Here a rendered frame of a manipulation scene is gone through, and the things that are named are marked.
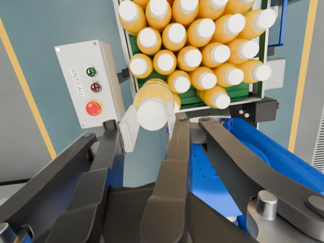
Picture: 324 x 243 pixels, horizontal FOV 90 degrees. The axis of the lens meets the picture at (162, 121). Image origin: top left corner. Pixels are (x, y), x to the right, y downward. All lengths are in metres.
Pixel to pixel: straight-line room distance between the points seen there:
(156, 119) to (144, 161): 1.61
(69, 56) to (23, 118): 1.64
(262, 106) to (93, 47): 0.51
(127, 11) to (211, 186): 0.43
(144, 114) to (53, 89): 1.62
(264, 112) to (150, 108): 0.47
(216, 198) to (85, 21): 1.54
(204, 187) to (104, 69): 0.35
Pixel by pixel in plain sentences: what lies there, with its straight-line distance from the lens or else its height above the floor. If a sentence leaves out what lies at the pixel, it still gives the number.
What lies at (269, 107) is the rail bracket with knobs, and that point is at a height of 1.00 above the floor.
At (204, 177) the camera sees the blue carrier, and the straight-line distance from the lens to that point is 0.43.
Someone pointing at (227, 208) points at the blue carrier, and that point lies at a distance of 0.42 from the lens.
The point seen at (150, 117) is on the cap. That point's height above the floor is 1.31.
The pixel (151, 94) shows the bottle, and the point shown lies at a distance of 0.23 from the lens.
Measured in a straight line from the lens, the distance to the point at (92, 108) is 0.43.
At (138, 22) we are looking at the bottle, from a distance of 0.46.
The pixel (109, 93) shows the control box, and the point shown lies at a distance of 0.42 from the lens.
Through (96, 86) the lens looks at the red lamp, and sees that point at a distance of 0.42.
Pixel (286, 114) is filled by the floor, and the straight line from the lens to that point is 2.00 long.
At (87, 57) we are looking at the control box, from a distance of 0.43.
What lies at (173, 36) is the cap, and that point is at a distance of 0.42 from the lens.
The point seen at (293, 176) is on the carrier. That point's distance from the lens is 0.95.
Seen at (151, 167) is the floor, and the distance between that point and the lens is 1.84.
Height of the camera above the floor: 1.50
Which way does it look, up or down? 70 degrees down
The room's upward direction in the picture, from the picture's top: 177 degrees clockwise
